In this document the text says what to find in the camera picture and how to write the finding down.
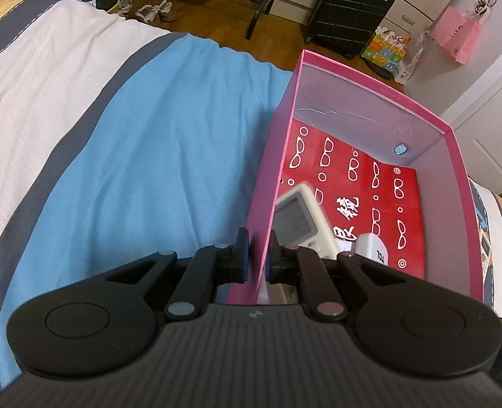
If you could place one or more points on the white plastic bag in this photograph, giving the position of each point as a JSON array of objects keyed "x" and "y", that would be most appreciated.
[{"x": 412, "y": 61}]

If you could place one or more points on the white rounded remote control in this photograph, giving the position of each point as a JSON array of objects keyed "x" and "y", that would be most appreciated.
[{"x": 374, "y": 250}]

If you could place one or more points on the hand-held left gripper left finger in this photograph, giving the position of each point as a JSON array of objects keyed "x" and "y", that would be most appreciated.
[{"x": 244, "y": 260}]

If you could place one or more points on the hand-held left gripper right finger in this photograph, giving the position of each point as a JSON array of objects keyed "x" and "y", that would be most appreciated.
[{"x": 270, "y": 264}]

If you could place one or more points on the pink paper bag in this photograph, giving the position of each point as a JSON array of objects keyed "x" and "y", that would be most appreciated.
[{"x": 457, "y": 34}]

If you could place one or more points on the black clothes rack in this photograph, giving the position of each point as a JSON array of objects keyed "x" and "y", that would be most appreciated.
[{"x": 263, "y": 4}]

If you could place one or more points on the large beige remote control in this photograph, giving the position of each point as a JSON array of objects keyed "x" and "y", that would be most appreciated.
[{"x": 297, "y": 219}]

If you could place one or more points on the red printed cloth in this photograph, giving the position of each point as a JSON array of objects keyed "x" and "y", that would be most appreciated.
[{"x": 361, "y": 170}]

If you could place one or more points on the black suitcase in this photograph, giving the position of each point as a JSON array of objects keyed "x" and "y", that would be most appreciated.
[{"x": 348, "y": 12}]

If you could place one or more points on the colourful gift bag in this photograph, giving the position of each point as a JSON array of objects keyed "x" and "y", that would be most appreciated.
[{"x": 385, "y": 51}]

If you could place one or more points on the pair of light shoes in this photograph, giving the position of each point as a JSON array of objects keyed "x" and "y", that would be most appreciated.
[{"x": 157, "y": 10}]

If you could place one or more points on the pink cardboard box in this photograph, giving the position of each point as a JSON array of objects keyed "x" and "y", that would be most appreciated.
[{"x": 404, "y": 106}]

